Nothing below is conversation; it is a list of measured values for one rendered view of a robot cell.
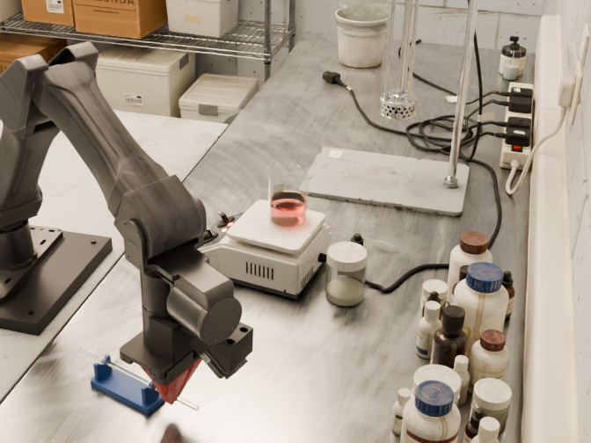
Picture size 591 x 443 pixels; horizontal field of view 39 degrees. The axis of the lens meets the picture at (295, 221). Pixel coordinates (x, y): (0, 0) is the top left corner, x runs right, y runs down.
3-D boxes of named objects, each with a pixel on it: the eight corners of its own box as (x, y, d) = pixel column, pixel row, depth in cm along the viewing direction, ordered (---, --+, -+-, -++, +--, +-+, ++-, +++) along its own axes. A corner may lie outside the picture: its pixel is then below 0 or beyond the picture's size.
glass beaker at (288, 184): (260, 228, 127) (260, 178, 123) (274, 209, 133) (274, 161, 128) (304, 236, 126) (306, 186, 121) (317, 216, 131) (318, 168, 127)
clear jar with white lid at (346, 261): (353, 312, 123) (357, 266, 119) (317, 301, 126) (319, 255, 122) (370, 292, 128) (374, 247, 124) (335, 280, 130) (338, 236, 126)
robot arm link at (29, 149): (35, 221, 126) (82, 94, 100) (-7, 236, 122) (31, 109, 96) (15, 187, 127) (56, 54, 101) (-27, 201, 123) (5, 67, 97)
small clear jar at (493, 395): (509, 416, 105) (515, 383, 103) (501, 439, 102) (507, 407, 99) (473, 404, 107) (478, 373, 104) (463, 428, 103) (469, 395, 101)
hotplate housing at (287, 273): (179, 272, 132) (177, 228, 128) (218, 233, 142) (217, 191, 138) (310, 307, 124) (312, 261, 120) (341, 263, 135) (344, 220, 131)
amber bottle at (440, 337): (446, 394, 109) (456, 325, 103) (421, 375, 111) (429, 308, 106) (469, 380, 111) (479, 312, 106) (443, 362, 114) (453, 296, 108)
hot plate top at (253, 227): (223, 237, 126) (223, 232, 125) (258, 202, 135) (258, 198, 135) (297, 256, 122) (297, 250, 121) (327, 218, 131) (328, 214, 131)
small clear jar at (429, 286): (441, 301, 126) (444, 278, 124) (448, 316, 123) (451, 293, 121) (416, 303, 126) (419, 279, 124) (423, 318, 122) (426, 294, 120)
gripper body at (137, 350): (216, 337, 101) (216, 287, 98) (161, 384, 94) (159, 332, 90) (174, 317, 104) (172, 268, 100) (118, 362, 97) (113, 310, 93)
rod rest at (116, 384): (89, 385, 109) (86, 364, 107) (107, 371, 111) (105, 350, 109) (148, 416, 104) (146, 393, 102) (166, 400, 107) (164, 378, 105)
